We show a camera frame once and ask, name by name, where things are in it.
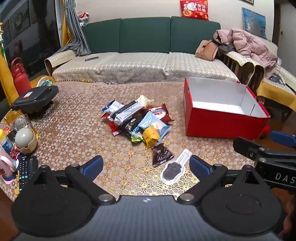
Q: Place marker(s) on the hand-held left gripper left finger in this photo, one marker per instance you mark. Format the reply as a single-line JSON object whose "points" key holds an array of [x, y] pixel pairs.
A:
{"points": [[93, 165]]}

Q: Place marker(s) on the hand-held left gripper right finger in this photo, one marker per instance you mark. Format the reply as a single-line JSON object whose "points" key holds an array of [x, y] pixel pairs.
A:
{"points": [[198, 165]]}

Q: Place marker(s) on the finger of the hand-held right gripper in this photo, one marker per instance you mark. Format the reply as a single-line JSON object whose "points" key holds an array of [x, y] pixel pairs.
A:
{"points": [[283, 138], [247, 147]]}

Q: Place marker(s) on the clear packet with dark cookie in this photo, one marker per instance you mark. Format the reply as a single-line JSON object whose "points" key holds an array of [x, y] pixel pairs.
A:
{"points": [[172, 171]]}

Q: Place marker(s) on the dark brown chocolate packet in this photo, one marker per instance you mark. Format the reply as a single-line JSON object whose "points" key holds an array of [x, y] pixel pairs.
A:
{"points": [[161, 155]]}

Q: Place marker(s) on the red cardboard box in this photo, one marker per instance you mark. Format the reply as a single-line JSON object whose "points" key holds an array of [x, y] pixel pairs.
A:
{"points": [[215, 122]]}

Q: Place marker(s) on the yellow snack packet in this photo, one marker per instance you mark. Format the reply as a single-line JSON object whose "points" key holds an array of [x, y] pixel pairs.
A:
{"points": [[150, 136]]}

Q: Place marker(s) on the silver and black snack packet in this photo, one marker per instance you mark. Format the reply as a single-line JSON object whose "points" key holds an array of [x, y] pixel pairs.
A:
{"points": [[126, 112]]}

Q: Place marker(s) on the blue and white snack packet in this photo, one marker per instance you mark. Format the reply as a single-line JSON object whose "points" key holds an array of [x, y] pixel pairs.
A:
{"points": [[113, 106]]}

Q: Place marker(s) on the red and brown snack packet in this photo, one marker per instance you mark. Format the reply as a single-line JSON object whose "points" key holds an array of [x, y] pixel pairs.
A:
{"points": [[161, 112]]}

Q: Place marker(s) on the light blue snack packet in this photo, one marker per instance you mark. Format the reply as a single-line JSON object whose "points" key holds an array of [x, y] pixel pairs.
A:
{"points": [[150, 120]]}

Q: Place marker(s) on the cream snack packet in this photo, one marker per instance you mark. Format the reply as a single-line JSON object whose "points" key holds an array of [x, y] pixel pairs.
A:
{"points": [[144, 100]]}

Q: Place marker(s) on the gold patterned tablecloth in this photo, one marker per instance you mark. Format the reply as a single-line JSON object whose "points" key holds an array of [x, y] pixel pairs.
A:
{"points": [[76, 129]]}

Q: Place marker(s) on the yellow cloth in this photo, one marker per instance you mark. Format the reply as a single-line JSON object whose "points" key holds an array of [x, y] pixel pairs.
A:
{"points": [[275, 92]]}

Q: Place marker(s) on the black remote control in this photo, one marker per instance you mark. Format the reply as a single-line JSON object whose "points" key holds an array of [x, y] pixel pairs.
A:
{"points": [[26, 171]]}

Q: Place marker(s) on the beige jug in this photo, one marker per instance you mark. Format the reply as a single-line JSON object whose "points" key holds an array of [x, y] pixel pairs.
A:
{"points": [[25, 140]]}

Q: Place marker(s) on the wooden side sofa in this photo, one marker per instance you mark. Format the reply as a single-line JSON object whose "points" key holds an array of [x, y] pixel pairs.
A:
{"points": [[245, 69]]}

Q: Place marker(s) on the clear glass cup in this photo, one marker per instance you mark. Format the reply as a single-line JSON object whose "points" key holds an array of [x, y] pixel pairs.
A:
{"points": [[20, 122]]}

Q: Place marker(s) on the pink mug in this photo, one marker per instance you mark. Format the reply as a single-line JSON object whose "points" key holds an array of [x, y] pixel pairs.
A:
{"points": [[5, 166]]}

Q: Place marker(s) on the black tabletop appliance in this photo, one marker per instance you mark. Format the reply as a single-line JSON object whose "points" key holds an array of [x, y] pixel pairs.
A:
{"points": [[34, 97]]}

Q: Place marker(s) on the white and blue bottle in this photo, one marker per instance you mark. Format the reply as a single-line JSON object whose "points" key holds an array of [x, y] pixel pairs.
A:
{"points": [[5, 141]]}

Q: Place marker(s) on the green and white packet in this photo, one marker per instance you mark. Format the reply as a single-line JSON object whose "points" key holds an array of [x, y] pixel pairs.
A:
{"points": [[45, 83]]}

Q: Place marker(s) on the pink padded jacket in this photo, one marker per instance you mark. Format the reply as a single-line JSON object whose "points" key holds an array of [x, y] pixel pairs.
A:
{"points": [[249, 46]]}

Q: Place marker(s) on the brown bag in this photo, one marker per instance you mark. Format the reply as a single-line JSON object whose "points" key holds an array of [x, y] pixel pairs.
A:
{"points": [[207, 51]]}

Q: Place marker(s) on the black remote on sofa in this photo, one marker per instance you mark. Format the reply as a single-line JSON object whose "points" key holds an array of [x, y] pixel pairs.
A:
{"points": [[91, 58]]}

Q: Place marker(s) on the beige sofa cover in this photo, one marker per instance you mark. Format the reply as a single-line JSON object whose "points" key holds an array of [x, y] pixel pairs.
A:
{"points": [[138, 67]]}

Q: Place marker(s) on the red water bottle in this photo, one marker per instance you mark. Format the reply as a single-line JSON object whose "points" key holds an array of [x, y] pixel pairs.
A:
{"points": [[20, 78]]}

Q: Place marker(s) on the grey curtain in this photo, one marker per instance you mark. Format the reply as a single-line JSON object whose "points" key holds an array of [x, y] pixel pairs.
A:
{"points": [[74, 30]]}

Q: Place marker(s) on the green sofa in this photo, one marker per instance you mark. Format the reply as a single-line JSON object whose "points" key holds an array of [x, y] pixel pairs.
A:
{"points": [[143, 34]]}

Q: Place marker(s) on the dark glass cabinet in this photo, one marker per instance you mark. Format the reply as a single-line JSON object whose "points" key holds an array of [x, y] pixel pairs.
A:
{"points": [[27, 34]]}

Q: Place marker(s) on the red printed cushion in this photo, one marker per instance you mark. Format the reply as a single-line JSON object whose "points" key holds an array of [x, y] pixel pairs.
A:
{"points": [[194, 9]]}

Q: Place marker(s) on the plush toy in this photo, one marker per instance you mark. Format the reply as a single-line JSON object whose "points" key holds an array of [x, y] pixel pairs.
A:
{"points": [[82, 18]]}

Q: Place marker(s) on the blue wall poster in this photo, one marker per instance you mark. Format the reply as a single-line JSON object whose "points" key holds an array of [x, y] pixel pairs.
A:
{"points": [[254, 22]]}

